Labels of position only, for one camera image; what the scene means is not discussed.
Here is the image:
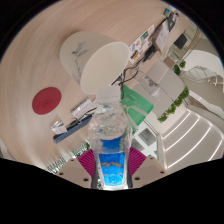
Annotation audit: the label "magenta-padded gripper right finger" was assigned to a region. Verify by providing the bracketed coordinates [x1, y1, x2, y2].
[128, 146, 168, 189]

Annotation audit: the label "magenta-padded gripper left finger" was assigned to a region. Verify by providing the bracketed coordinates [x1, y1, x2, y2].
[55, 148, 101, 189]

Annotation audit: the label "clear blue-labelled water bottle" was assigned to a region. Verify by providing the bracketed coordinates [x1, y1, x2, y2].
[87, 85, 134, 191]

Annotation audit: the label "ceiling light strips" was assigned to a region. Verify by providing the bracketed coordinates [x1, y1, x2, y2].
[161, 111, 224, 169]

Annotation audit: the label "green tote bag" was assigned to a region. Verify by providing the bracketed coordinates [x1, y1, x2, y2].
[119, 84, 155, 133]

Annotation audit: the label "white paper packet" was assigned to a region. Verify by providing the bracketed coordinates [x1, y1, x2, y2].
[70, 97, 97, 118]

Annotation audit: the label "flat round red coaster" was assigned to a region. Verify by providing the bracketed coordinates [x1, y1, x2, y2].
[31, 87, 63, 116]

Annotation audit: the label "clear plastic tumbler bottle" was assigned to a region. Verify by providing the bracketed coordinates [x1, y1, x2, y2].
[134, 71, 161, 99]

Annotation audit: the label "white ceramic mug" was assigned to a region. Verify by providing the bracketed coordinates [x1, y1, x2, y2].
[59, 30, 130, 93]

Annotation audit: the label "colourful sticker sheet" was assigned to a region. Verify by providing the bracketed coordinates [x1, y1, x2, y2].
[128, 24, 156, 65]

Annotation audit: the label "black office chair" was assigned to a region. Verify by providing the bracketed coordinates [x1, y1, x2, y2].
[173, 33, 188, 50]

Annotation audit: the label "black tangled cables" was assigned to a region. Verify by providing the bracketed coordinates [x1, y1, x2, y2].
[111, 46, 158, 88]

